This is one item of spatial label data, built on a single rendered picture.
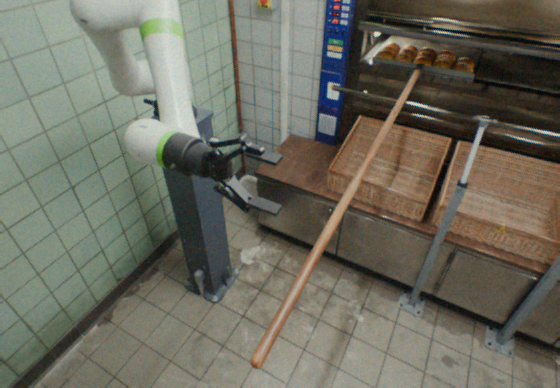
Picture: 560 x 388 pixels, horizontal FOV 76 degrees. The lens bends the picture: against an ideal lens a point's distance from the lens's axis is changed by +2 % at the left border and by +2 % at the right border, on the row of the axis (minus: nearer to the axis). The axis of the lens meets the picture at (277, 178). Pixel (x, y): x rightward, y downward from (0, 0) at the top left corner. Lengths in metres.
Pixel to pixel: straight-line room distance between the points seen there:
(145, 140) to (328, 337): 1.66
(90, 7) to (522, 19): 1.75
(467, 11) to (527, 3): 0.23
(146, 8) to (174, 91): 0.24
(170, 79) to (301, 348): 1.62
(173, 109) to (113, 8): 0.32
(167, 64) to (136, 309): 1.70
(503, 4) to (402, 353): 1.81
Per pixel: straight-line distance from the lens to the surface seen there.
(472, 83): 2.17
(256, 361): 0.86
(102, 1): 1.15
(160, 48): 1.06
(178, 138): 0.82
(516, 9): 2.07
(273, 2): 2.32
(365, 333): 2.26
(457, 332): 2.43
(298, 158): 2.36
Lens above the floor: 1.96
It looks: 39 degrees down
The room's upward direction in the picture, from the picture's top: straight up
